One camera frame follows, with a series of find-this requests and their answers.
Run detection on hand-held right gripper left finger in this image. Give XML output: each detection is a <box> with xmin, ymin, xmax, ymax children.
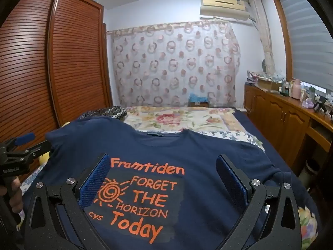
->
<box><xmin>23</xmin><ymin>153</ymin><xmax>115</xmax><ymax>250</ymax></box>

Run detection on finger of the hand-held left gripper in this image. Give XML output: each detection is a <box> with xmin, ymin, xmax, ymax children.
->
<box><xmin>5</xmin><ymin>132</ymin><xmax>36</xmax><ymax>149</ymax></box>
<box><xmin>16</xmin><ymin>141</ymin><xmax>53</xmax><ymax>162</ymax></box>

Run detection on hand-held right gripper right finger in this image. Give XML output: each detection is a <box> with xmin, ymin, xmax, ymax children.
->
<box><xmin>216</xmin><ymin>154</ymin><xmax>303</xmax><ymax>250</ymax></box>

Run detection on navy printed t-shirt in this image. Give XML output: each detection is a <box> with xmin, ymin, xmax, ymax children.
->
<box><xmin>22</xmin><ymin>121</ymin><xmax>316</xmax><ymax>250</ymax></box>

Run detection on person's left hand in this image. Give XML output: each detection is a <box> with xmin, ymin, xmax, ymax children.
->
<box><xmin>7</xmin><ymin>176</ymin><xmax>24</xmax><ymax>214</ymax></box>

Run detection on navy bed sheet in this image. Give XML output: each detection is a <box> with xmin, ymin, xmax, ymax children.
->
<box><xmin>234</xmin><ymin>108</ymin><xmax>299</xmax><ymax>178</ymax></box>

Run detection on wooden sideboard cabinet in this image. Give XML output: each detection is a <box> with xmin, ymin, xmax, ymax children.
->
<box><xmin>244</xmin><ymin>82</ymin><xmax>333</xmax><ymax>178</ymax></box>

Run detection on dark waste bin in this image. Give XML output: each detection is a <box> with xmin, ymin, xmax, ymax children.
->
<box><xmin>303</xmin><ymin>158</ymin><xmax>321</xmax><ymax>181</ymax></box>

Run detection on brown cardboard box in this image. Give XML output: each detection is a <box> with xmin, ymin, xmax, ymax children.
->
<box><xmin>188</xmin><ymin>100</ymin><xmax>210</xmax><ymax>108</ymax></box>

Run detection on wooden louvred wardrobe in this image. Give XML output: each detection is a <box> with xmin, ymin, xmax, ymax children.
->
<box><xmin>0</xmin><ymin>0</ymin><xmax>113</xmax><ymax>183</ymax></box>

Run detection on blue cloth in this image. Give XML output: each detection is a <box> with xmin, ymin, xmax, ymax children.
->
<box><xmin>189</xmin><ymin>92</ymin><xmax>209</xmax><ymax>102</ymax></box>

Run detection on rose floral blanket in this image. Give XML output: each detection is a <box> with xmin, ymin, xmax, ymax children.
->
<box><xmin>122</xmin><ymin>105</ymin><xmax>237</xmax><ymax>133</ymax></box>

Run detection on yellow flower quilt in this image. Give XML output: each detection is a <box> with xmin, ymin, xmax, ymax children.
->
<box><xmin>298</xmin><ymin>205</ymin><xmax>319</xmax><ymax>250</ymax></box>

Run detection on open cardboard box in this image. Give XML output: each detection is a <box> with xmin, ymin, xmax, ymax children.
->
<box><xmin>257</xmin><ymin>78</ymin><xmax>280</xmax><ymax>91</ymax></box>

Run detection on pile of papers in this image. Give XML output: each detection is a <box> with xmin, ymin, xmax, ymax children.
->
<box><xmin>246</xmin><ymin>70</ymin><xmax>261</xmax><ymax>84</ymax></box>

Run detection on pink thermos bottle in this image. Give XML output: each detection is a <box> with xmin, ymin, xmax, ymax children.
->
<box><xmin>291</xmin><ymin>79</ymin><xmax>302</xmax><ymax>99</ymax></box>

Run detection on black desk gadget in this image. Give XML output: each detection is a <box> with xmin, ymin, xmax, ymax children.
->
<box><xmin>313</xmin><ymin>96</ymin><xmax>329</xmax><ymax>114</ymax></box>

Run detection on beige tied curtain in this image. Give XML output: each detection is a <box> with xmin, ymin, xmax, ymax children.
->
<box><xmin>248</xmin><ymin>0</ymin><xmax>276</xmax><ymax>76</ymax></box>

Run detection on grey window blind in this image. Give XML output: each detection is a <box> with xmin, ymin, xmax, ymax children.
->
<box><xmin>276</xmin><ymin>0</ymin><xmax>333</xmax><ymax>89</ymax></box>

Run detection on white air conditioner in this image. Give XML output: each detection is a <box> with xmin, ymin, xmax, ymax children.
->
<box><xmin>200</xmin><ymin>0</ymin><xmax>251</xmax><ymax>21</ymax></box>

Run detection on dark ring patterned cushion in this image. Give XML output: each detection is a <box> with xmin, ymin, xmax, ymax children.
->
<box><xmin>78</xmin><ymin>105</ymin><xmax>128</xmax><ymax>123</ymax></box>

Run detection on ring patterned curtain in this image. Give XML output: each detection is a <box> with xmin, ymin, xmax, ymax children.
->
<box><xmin>108</xmin><ymin>21</ymin><xmax>241</xmax><ymax>108</ymax></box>

